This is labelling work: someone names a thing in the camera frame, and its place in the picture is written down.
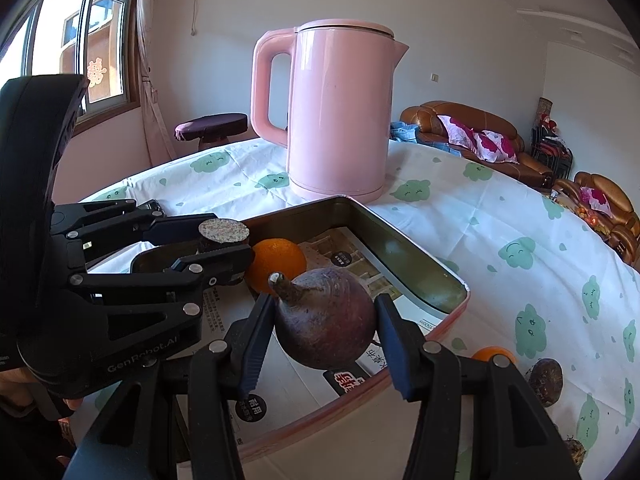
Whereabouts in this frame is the blue cloth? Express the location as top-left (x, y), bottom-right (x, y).
top-left (390, 121), bottom-right (421, 144)

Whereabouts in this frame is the purple cushioned stool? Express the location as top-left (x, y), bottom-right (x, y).
top-left (174, 113), bottom-right (249, 152)

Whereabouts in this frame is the orange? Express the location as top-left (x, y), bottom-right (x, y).
top-left (471, 346), bottom-right (518, 366)
top-left (246, 238), bottom-right (307, 295)

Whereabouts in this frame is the purple passion fruit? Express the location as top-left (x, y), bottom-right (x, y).
top-left (267, 268), bottom-right (377, 371)

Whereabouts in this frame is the pink curtain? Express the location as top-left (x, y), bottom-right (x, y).
top-left (135, 0), bottom-right (176, 163)

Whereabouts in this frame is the dark brown passion fruit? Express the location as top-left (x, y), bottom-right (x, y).
top-left (528, 357), bottom-right (564, 407)

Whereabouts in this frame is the brown leather sofa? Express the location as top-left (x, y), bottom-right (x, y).
top-left (400, 101), bottom-right (556, 189)

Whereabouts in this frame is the pink electric kettle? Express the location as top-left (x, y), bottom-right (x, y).
top-left (251, 19), bottom-right (410, 206)

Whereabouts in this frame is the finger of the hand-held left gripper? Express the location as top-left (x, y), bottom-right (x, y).
top-left (70, 245), bottom-right (256, 317)
top-left (50, 199), bottom-right (213, 262)

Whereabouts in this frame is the small brown fruit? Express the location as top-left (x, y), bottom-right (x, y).
top-left (564, 437), bottom-right (587, 471)

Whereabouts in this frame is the pink metal tin box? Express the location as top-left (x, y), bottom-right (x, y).
top-left (130, 196), bottom-right (471, 463)

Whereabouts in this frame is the brown leather armchair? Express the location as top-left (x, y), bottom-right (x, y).
top-left (552, 171), bottom-right (640, 267)

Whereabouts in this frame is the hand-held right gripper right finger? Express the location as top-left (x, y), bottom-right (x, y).
top-left (374, 293), bottom-right (583, 480)

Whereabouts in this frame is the stack of dark chairs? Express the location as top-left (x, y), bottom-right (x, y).
top-left (530, 125), bottom-right (574, 181)

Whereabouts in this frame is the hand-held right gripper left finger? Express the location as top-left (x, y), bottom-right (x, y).
top-left (62, 291), bottom-right (275, 480)

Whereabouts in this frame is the pink floral cushion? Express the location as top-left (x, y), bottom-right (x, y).
top-left (582, 187), bottom-right (621, 214)
top-left (467, 130), bottom-right (519, 164)
top-left (437, 115), bottom-right (481, 149)

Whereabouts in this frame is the person's left hand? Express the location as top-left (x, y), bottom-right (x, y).
top-left (0, 365), bottom-right (84, 420)

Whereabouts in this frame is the window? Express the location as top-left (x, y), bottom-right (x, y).
top-left (0, 0), bottom-right (143, 121)

